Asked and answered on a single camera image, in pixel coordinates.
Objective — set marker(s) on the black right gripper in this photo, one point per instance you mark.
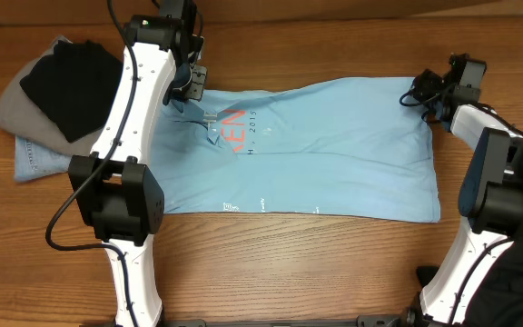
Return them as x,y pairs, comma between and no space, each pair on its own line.
422,81

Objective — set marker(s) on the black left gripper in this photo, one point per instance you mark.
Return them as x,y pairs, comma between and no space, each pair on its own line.
194,90

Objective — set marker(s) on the light blue printed t-shirt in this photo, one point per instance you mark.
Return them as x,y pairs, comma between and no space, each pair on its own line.
343,147

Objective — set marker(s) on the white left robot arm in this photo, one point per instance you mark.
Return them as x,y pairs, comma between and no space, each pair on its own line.
114,188

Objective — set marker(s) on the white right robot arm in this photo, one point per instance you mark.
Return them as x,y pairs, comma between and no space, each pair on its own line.
490,198

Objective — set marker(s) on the folded black garment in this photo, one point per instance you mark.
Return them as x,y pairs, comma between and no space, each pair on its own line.
74,87

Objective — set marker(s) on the folded grey garment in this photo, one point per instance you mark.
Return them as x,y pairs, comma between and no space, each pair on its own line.
20,116

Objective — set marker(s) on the folded blue jeans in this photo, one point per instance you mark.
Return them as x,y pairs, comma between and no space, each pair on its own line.
34,161

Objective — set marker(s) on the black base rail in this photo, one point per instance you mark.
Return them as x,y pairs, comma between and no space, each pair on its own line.
284,322

